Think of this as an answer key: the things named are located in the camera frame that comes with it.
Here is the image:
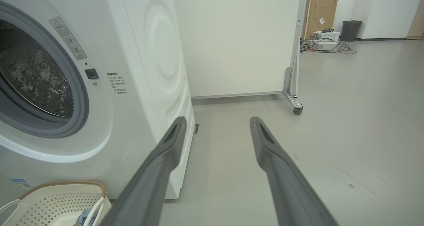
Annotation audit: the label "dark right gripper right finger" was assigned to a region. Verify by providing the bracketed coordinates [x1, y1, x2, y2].
[250, 117, 339, 226]

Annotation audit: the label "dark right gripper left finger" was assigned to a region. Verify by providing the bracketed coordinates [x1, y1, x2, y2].
[101, 116, 188, 226]

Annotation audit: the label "blue printed garment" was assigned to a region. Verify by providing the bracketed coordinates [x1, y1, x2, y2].
[76, 208, 100, 226]

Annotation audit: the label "white front-load washing machine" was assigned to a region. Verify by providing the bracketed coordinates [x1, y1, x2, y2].
[0, 0, 196, 200]

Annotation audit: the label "stainless steel washing machine drum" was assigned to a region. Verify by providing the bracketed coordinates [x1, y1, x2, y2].
[0, 19, 74, 118]

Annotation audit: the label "grey castor leg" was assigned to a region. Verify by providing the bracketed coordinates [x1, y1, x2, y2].
[282, 67, 304, 115]

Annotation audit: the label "cream perforated laundry basket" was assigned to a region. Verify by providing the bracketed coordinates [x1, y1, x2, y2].
[0, 180, 113, 226]

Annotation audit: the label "blue energy label sticker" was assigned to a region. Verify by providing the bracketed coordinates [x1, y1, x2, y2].
[10, 178, 33, 191]

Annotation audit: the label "white electronic device box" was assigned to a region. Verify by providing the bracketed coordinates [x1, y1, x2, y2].
[313, 41, 339, 51]
[312, 30, 341, 42]

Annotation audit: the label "white partition panel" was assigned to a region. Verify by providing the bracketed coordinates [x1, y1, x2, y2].
[172, 0, 307, 100]

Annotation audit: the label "grey warning sticker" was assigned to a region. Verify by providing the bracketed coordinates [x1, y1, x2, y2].
[49, 17, 87, 60]

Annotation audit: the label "dark grey trash bin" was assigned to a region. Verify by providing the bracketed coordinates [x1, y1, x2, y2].
[340, 20, 363, 42]

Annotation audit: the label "brown cardboard box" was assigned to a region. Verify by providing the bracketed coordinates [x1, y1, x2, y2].
[302, 0, 339, 40]

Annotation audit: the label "white electronic devices with cables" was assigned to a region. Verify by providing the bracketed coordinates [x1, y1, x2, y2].
[300, 27, 358, 55]

